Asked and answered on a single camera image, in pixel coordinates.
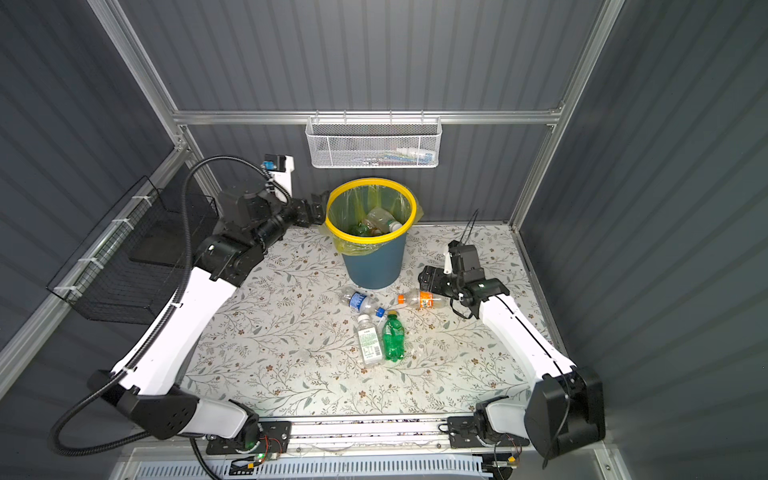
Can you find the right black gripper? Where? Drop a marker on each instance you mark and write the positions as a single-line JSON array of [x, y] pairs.
[[436, 281]]

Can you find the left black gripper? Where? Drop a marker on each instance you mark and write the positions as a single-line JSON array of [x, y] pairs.
[[315, 208]]

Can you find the clear bottle orange label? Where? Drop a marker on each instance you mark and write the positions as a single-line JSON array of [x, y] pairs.
[[421, 300]]

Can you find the clear bottle blue label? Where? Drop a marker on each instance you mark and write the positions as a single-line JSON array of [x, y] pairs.
[[361, 302]]

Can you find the clear bottle green label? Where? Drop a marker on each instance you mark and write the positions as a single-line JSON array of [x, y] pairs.
[[369, 341]]

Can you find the large clear crushed bottle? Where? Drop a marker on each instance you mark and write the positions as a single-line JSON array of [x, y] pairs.
[[381, 220]]

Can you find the green bottle yellow cap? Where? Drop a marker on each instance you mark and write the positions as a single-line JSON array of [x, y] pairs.
[[360, 230]]

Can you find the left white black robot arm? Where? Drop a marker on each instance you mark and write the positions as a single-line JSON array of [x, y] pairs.
[[143, 386]]

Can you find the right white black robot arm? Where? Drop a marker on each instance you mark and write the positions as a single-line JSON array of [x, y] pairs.
[[565, 410]]

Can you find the blue bin yellow rim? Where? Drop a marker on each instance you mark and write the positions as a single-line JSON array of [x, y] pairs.
[[379, 269]]

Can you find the yellow-green bin liner bag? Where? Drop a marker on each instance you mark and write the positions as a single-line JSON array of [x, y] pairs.
[[349, 204]]

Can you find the small green bottle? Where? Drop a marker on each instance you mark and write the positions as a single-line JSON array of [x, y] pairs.
[[393, 337]]

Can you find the blue tube in basket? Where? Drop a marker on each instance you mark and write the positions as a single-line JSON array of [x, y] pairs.
[[388, 160]]

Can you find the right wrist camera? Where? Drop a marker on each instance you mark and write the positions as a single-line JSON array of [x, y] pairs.
[[447, 268]]

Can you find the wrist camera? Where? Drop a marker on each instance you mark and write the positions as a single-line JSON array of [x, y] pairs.
[[447, 268], [280, 169]]

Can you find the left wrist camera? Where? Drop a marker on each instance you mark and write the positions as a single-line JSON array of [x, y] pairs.
[[280, 169]]

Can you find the white wire mesh basket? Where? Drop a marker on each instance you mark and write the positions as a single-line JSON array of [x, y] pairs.
[[333, 145]]

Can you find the black wire mesh basket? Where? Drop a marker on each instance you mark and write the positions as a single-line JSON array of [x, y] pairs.
[[130, 264]]

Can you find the aluminium rail base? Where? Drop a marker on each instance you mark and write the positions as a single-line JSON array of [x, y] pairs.
[[401, 446]]

